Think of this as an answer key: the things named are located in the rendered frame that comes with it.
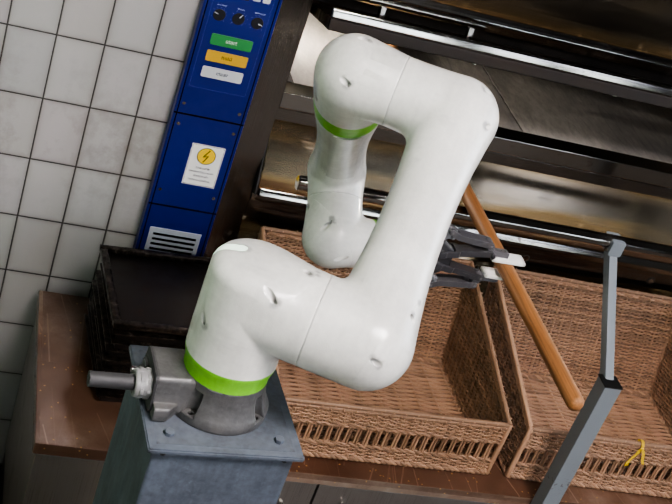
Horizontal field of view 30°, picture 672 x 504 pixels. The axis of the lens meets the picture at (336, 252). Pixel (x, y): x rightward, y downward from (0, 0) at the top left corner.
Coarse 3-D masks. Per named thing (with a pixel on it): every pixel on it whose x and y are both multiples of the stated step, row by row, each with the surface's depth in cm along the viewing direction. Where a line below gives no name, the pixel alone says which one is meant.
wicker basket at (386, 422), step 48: (288, 240) 292; (432, 288) 307; (432, 336) 311; (480, 336) 296; (288, 384) 287; (336, 384) 293; (432, 384) 305; (480, 384) 292; (336, 432) 267; (384, 432) 283; (432, 432) 273; (480, 432) 276
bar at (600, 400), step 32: (384, 192) 251; (512, 224) 260; (544, 224) 262; (608, 256) 268; (608, 288) 266; (608, 320) 265; (608, 352) 263; (608, 384) 260; (576, 448) 268; (544, 480) 277
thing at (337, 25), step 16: (320, 16) 259; (352, 32) 254; (368, 32) 255; (384, 32) 256; (448, 32) 279; (416, 48) 258; (432, 48) 259; (448, 48) 260; (512, 48) 282; (480, 64) 263; (496, 64) 264; (512, 64) 265; (528, 64) 266; (576, 64) 286; (560, 80) 269; (576, 80) 270; (592, 80) 271; (624, 96) 274; (640, 96) 275; (656, 96) 276
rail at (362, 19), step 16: (336, 16) 252; (352, 16) 253; (368, 16) 254; (400, 32) 256; (416, 32) 257; (432, 32) 258; (464, 48) 261; (480, 48) 262; (496, 48) 263; (544, 64) 267; (560, 64) 267; (608, 80) 272; (624, 80) 273; (640, 80) 274
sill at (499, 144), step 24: (288, 96) 276; (312, 96) 278; (504, 144) 293; (528, 144) 294; (552, 144) 298; (576, 144) 303; (576, 168) 301; (600, 168) 302; (624, 168) 303; (648, 168) 305
